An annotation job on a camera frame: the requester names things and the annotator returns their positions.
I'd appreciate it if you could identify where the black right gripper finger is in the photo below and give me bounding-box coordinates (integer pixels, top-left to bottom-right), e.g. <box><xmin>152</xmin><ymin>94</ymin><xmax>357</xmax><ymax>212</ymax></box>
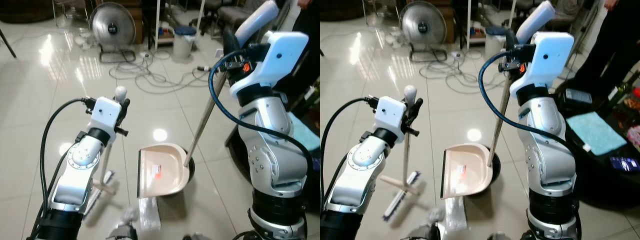
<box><xmin>504</xmin><ymin>29</ymin><xmax>518</xmax><ymax>55</ymax></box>
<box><xmin>223</xmin><ymin>27</ymin><xmax>241</xmax><ymax>56</ymax></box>

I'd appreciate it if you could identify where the wooden broom with white knob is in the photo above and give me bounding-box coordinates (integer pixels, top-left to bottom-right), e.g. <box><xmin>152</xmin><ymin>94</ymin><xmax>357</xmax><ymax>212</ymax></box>
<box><xmin>80</xmin><ymin>86</ymin><xmax>128</xmax><ymax>222</ymax></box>
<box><xmin>380</xmin><ymin>85</ymin><xmax>425</xmax><ymax>223</ymax></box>

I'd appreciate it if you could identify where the beige long-handled dustpan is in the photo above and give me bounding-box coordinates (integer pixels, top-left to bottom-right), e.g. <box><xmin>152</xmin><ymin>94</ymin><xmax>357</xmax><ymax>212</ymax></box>
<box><xmin>136</xmin><ymin>0</ymin><xmax>279</xmax><ymax>199</ymax></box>
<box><xmin>440</xmin><ymin>0</ymin><xmax>556</xmax><ymax>200</ymax></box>

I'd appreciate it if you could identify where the clear plastic wrapper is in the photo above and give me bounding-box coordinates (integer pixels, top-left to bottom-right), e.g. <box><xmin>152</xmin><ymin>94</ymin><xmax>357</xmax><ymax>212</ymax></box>
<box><xmin>426</xmin><ymin>208</ymin><xmax>447</xmax><ymax>224</ymax></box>
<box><xmin>121</xmin><ymin>206</ymin><xmax>141</xmax><ymax>224</ymax></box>

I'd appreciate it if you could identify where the grey round floor fan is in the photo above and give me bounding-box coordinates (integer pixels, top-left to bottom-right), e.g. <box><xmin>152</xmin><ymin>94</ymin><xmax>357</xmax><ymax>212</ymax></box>
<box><xmin>90</xmin><ymin>1</ymin><xmax>137</xmax><ymax>64</ymax></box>
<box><xmin>401</xmin><ymin>1</ymin><xmax>448</xmax><ymax>64</ymax></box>

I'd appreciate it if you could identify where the metal chair with brown cushion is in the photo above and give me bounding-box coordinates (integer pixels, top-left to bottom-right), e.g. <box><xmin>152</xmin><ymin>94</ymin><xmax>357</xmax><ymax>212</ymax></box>
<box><xmin>550</xmin><ymin>0</ymin><xmax>597</xmax><ymax>32</ymax></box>
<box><xmin>217</xmin><ymin>0</ymin><xmax>266</xmax><ymax>34</ymax></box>

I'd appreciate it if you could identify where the person in black trousers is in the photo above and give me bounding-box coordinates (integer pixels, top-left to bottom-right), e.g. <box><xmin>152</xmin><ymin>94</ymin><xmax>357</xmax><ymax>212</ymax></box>
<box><xmin>572</xmin><ymin>0</ymin><xmax>640</xmax><ymax>96</ymax></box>
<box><xmin>290</xmin><ymin>0</ymin><xmax>321</xmax><ymax>96</ymax></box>

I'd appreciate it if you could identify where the crumpled pale rag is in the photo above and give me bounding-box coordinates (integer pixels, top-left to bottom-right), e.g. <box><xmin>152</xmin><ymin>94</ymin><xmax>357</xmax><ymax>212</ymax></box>
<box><xmin>75</xmin><ymin>31</ymin><xmax>101</xmax><ymax>51</ymax></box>
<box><xmin>390</xmin><ymin>30</ymin><xmax>414</xmax><ymax>51</ymax></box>

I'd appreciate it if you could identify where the dark grey calculator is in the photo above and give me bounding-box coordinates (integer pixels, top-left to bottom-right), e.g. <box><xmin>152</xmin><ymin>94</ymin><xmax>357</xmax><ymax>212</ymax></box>
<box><xmin>565</xmin><ymin>89</ymin><xmax>594</xmax><ymax>105</ymax></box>

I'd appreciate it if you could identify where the black round trash bin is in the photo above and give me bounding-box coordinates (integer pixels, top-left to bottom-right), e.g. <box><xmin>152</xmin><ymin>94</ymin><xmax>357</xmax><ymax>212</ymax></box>
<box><xmin>165</xmin><ymin>146</ymin><xmax>197</xmax><ymax>201</ymax></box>
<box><xmin>470</xmin><ymin>147</ymin><xmax>503</xmax><ymax>200</ymax></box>

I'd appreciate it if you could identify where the flat clear plastic bag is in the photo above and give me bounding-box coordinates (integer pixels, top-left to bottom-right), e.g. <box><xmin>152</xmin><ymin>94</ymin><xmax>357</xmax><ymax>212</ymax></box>
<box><xmin>445</xmin><ymin>197</ymin><xmax>469</xmax><ymax>231</ymax></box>
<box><xmin>137</xmin><ymin>197</ymin><xmax>162</xmax><ymax>231</ymax></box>

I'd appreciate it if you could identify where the teal cleaning cloth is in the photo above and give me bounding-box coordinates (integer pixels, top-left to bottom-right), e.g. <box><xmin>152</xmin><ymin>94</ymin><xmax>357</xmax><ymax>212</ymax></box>
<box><xmin>566</xmin><ymin>111</ymin><xmax>628</xmax><ymax>156</ymax></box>
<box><xmin>290</xmin><ymin>112</ymin><xmax>321</xmax><ymax>152</ymax></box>

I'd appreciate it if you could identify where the dark brown woven basket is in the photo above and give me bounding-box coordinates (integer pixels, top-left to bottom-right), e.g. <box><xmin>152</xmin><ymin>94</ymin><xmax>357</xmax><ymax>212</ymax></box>
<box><xmin>0</xmin><ymin>0</ymin><xmax>56</xmax><ymax>24</ymax></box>
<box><xmin>320</xmin><ymin>0</ymin><xmax>366</xmax><ymax>22</ymax></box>

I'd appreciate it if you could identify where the dark glass bottle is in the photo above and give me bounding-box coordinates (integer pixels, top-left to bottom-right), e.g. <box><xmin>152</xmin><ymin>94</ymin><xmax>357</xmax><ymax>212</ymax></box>
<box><xmin>607</xmin><ymin>71</ymin><xmax>640</xmax><ymax>109</ymax></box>

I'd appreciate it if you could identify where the grey left robot leg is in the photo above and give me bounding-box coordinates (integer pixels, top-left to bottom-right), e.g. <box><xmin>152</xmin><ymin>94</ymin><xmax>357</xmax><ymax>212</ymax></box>
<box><xmin>106</xmin><ymin>222</ymin><xmax>139</xmax><ymax>240</ymax></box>
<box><xmin>410</xmin><ymin>224</ymin><xmax>442</xmax><ymax>240</ymax></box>

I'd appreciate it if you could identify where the black slanted stand leg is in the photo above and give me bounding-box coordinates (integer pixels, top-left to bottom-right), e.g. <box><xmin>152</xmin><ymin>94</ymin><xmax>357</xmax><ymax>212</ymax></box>
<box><xmin>0</xmin><ymin>27</ymin><xmax>17</xmax><ymax>59</ymax></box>

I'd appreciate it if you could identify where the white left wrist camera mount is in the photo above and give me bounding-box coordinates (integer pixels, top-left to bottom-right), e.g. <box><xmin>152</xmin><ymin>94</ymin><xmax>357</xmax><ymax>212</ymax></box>
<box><xmin>90</xmin><ymin>96</ymin><xmax>124</xmax><ymax>146</ymax></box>
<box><xmin>375</xmin><ymin>96</ymin><xmax>414</xmax><ymax>146</ymax></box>

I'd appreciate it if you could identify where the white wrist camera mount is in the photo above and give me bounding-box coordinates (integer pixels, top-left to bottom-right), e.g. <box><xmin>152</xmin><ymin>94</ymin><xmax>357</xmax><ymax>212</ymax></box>
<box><xmin>375</xmin><ymin>96</ymin><xmax>414</xmax><ymax>146</ymax></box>
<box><xmin>90</xmin><ymin>96</ymin><xmax>124</xmax><ymax>146</ymax></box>
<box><xmin>510</xmin><ymin>32</ymin><xmax>575</xmax><ymax>99</ymax></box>
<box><xmin>230</xmin><ymin>31</ymin><xmax>309</xmax><ymax>99</ymax></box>

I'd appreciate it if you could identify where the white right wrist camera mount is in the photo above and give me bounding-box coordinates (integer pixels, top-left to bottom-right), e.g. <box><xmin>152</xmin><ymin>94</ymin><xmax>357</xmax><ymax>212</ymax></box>
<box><xmin>510</xmin><ymin>32</ymin><xmax>575</xmax><ymax>99</ymax></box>
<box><xmin>230</xmin><ymin>31</ymin><xmax>309</xmax><ymax>99</ymax></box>

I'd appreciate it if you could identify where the tangled grey floor cable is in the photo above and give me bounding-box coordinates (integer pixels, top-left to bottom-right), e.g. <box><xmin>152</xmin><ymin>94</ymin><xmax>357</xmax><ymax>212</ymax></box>
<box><xmin>419</xmin><ymin>50</ymin><xmax>501</xmax><ymax>96</ymax></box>
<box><xmin>107</xmin><ymin>50</ymin><xmax>221</xmax><ymax>96</ymax></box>

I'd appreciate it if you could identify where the white rack post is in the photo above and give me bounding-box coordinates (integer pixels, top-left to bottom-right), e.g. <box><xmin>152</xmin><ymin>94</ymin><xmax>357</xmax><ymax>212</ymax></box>
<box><xmin>154</xmin><ymin>0</ymin><xmax>161</xmax><ymax>51</ymax></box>
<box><xmin>466</xmin><ymin>0</ymin><xmax>473</xmax><ymax>50</ymax></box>

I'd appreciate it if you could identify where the dark braided right arm cable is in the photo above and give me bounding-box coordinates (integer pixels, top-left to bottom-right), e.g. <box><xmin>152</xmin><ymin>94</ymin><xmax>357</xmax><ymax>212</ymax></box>
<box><xmin>208</xmin><ymin>59</ymin><xmax>321</xmax><ymax>176</ymax></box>
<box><xmin>478</xmin><ymin>52</ymin><xmax>577</xmax><ymax>157</ymax></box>

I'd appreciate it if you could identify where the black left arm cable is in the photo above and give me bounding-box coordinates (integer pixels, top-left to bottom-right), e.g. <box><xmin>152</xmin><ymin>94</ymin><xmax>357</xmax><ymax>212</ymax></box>
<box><xmin>30</xmin><ymin>98</ymin><xmax>98</xmax><ymax>240</ymax></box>
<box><xmin>320</xmin><ymin>97</ymin><xmax>383</xmax><ymax>201</ymax></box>

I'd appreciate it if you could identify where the wire frame chair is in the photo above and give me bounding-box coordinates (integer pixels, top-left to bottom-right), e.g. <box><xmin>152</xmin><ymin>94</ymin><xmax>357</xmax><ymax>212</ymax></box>
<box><xmin>364</xmin><ymin>0</ymin><xmax>401</xmax><ymax>27</ymax></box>
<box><xmin>52</xmin><ymin>0</ymin><xmax>94</xmax><ymax>29</ymax></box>

